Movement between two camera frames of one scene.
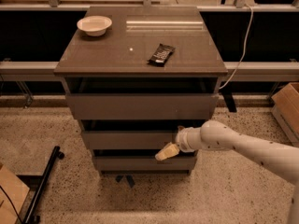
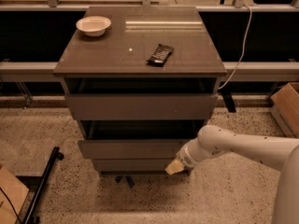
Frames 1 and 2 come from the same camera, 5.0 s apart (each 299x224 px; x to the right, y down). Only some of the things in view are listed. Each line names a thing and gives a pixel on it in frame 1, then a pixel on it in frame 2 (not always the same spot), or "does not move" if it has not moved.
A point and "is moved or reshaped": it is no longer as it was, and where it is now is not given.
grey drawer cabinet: [134, 77] does not move
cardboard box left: [17, 190] does not move
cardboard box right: [285, 106] does not move
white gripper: [181, 139] → [184, 159]
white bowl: [94, 25] does not move
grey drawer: [127, 140] is moved or reshaped
